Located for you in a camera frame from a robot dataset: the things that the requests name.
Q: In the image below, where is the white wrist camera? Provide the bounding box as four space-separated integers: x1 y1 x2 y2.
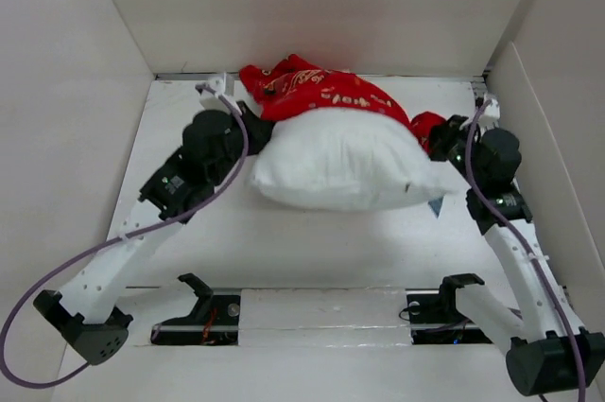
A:
476 93 501 131
195 73 235 109

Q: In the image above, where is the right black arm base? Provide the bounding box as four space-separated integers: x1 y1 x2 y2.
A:
399 273 491 345

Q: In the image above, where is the red cartoon print pillowcase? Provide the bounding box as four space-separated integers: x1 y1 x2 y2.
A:
239 55 446 150

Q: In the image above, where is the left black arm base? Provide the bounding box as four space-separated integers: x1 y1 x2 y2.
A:
150 273 242 346

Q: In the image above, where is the aluminium rail right side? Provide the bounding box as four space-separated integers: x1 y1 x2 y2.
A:
471 76 489 109

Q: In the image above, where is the white pillow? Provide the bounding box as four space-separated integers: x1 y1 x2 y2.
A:
249 108 457 212

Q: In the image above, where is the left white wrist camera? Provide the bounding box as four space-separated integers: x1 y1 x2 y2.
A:
195 73 235 109

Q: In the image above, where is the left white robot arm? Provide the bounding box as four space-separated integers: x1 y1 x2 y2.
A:
33 102 275 366

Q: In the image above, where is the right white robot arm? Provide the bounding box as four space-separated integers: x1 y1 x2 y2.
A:
423 115 604 401

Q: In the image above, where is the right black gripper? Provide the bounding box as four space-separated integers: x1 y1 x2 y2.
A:
413 113 487 187

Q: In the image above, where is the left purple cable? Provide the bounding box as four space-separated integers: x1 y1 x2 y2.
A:
0 82 251 392

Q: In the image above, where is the white taped foam block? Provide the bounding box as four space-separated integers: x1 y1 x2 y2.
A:
238 288 411 348

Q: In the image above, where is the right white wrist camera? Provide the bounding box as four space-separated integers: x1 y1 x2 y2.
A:
476 93 501 131

